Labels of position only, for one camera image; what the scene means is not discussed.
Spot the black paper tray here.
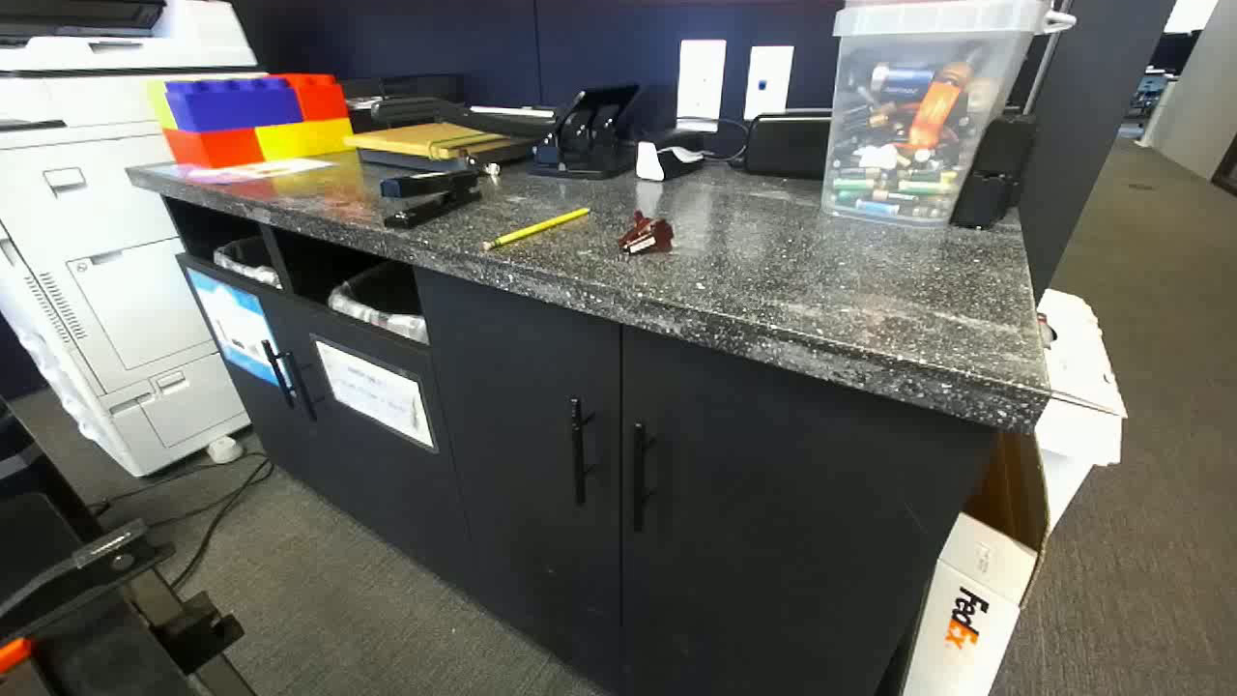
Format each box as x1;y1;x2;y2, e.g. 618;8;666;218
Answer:
345;89;477;136

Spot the black bar handle left door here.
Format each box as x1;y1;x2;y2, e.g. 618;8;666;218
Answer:
570;396;599;509

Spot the orange toy building block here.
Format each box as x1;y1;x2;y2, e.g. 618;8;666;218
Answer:
162;123;265;173

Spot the white tape dispenser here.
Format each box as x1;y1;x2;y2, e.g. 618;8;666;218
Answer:
630;136;713;186

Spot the clear plastic storage bin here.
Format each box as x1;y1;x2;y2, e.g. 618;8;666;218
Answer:
821;0;1055;232

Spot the dark red binder clip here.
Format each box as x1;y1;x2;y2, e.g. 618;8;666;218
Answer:
613;210;680;258

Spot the black waste door blue label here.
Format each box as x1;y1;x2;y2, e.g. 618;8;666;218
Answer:
179;250;322;482

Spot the black handheld device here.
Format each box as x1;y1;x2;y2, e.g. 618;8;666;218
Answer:
952;109;1039;232

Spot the black waste door white label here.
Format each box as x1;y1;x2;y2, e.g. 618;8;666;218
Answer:
273;289;477;589

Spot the black metal stand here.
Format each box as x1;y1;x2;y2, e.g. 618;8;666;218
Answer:
0;406;259;696

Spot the white paper label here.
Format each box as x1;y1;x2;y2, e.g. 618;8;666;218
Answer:
312;337;442;453

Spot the white office printer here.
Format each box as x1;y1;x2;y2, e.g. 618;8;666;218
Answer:
0;0;262;482

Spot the white FedEx cardboard box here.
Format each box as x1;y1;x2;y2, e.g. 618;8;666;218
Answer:
896;288;1134;696

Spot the black cabinet with granite top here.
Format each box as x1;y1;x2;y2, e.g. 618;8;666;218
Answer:
124;152;1055;696

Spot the black stapler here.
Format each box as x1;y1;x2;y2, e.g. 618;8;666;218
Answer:
376;158;490;232

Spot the yellow pencil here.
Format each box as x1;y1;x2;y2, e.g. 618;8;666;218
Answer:
478;201;594;257

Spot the black bar handle door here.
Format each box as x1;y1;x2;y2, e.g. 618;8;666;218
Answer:
570;396;599;509
626;417;662;538

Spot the tall white wall plate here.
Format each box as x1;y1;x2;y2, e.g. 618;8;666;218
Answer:
671;36;731;128

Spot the black desk tray box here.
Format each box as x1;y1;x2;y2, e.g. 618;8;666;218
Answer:
737;109;836;183

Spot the red toy building block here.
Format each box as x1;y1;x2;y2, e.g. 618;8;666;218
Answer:
278;69;353;128

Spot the small white wall plate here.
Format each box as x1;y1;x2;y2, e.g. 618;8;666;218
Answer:
741;43;800;123

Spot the grey waste bin liner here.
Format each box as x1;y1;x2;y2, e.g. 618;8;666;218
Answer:
210;232;285;293
326;258;433;350

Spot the yellow toy building block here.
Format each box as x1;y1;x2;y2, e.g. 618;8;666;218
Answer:
251;116;359;165

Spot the blue toy building block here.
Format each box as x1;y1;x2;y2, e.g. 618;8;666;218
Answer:
162;75;308;136

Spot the orange toy inside bin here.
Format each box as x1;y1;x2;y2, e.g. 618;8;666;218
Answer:
903;53;979;164

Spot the blue and white label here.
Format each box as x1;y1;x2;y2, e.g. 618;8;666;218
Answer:
184;266;285;391

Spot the black cabinet door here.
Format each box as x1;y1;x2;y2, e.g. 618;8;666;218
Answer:
415;266;626;687
618;325;996;696

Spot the black bar handle right door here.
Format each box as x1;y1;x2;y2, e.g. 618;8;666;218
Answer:
626;417;662;538

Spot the black floor cable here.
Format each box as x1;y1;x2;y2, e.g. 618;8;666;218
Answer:
91;453;282;591

